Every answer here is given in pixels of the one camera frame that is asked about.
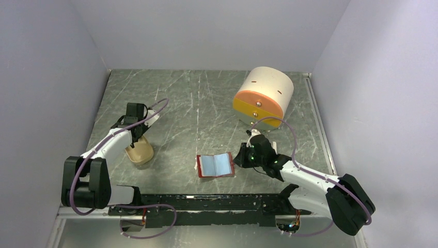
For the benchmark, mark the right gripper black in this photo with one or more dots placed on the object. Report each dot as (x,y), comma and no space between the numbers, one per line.
(240,159)

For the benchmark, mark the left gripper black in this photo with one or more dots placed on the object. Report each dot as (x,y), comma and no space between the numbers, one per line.
(144,127)

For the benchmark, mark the red leather card holder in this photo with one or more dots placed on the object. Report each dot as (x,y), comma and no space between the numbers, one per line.
(215,166)

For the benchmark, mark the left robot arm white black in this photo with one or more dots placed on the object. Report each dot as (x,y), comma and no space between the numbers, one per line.
(86,181)

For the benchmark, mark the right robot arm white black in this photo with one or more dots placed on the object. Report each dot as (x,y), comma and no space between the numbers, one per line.
(341,199)

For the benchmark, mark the gold metal card tray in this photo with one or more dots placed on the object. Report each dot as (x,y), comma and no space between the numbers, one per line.
(141,153)

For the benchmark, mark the cream cylindrical drawer box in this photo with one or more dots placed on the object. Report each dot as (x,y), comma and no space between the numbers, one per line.
(265,93)

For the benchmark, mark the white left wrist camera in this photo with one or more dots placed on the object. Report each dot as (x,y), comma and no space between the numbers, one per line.
(151,117)

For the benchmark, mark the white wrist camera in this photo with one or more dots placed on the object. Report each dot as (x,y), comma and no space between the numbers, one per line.
(251,133)
(151,117)

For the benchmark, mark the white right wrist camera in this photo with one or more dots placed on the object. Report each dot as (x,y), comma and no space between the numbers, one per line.
(251,133)

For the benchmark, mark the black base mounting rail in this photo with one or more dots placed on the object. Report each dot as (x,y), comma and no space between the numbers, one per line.
(171,216)

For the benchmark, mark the aluminium frame rail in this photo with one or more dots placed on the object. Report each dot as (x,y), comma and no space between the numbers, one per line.
(102,212)

